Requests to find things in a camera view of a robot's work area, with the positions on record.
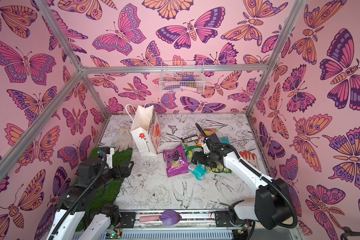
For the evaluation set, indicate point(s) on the green rainbow candy bag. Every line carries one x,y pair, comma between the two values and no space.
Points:
190,149

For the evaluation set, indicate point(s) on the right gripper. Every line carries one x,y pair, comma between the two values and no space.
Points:
203,158

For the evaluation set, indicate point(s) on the green Fox's spring tea bag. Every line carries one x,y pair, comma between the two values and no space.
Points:
219,169

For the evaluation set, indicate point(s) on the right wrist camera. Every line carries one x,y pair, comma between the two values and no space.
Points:
207,144

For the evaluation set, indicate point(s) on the green artificial grass mat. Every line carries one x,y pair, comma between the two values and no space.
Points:
107,194

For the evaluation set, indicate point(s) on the grey knit glove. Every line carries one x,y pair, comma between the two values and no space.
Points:
123,140

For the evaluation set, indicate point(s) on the white paper gift bag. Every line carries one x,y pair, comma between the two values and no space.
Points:
145,129

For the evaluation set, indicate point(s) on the purple trowel in basket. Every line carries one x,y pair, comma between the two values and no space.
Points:
186,84

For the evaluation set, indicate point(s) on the teal mint candy bag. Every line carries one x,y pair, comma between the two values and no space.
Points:
224,140

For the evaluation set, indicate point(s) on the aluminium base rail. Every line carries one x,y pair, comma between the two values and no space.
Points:
181,225

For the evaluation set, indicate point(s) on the purple snack packet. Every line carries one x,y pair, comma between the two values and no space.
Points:
176,161

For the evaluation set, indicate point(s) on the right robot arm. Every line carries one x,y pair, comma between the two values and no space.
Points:
272,205

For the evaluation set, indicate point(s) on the purple garden trowel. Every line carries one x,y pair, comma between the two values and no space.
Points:
168,218

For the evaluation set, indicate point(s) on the teal candy bag with red label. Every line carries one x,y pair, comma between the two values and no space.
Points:
198,171

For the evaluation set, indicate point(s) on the dark brown snack bar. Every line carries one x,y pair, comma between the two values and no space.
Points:
192,138

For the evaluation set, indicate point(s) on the white wire basket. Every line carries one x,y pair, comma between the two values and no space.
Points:
182,77

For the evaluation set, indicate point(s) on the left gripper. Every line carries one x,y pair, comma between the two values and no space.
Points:
125,173

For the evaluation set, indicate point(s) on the orange and white garden glove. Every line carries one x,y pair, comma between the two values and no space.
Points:
251,158

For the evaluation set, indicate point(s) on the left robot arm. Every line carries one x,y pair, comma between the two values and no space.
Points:
94,174

